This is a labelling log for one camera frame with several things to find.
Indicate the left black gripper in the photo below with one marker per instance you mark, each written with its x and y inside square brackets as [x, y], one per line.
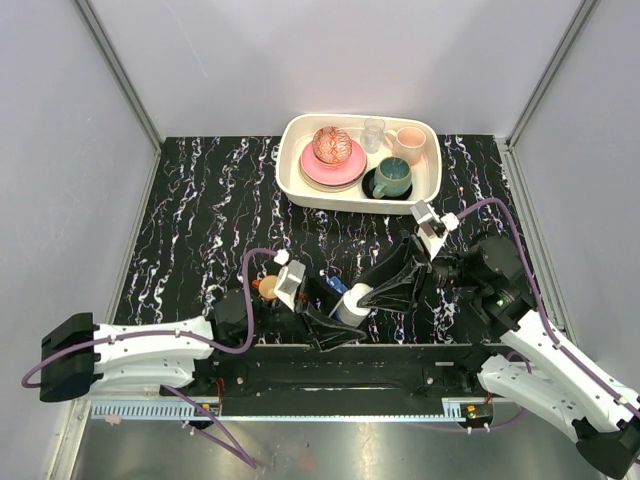
[326, 334]

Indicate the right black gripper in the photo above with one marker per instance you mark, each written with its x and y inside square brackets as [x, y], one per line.
[399, 292]

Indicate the white pill bottle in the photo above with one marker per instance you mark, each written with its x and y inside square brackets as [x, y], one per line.
[347, 310]

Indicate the blue pill organizer box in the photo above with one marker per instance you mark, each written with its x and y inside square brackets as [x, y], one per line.
[335, 283]

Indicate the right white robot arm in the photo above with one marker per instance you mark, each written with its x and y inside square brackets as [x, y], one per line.
[591, 407]

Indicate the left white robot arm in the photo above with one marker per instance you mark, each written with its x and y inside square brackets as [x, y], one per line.
[80, 356]

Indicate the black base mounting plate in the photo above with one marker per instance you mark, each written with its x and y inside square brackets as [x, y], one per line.
[354, 380]

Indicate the black saucer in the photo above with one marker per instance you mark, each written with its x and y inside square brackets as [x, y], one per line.
[367, 186]

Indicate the green ceramic mug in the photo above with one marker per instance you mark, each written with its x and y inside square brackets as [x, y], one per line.
[392, 178]

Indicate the cream plate under pink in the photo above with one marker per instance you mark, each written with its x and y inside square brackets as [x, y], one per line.
[326, 188]

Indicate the white rectangular dish tub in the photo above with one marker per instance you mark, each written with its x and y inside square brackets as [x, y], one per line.
[426, 175]

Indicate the pink ceramic mug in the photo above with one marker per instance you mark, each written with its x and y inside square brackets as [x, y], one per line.
[407, 143]

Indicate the orange patterned bowl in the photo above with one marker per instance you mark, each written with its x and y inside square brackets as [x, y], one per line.
[332, 146]

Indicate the clear drinking glass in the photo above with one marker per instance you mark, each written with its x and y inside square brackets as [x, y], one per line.
[373, 134]

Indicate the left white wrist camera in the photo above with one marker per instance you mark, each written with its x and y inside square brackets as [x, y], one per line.
[289, 279]

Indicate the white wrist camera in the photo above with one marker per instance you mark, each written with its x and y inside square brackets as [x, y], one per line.
[289, 279]
[433, 229]

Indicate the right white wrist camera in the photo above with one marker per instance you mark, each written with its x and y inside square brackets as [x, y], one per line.
[433, 229]

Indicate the white slotted cable duct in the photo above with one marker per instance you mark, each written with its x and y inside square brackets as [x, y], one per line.
[181, 411]

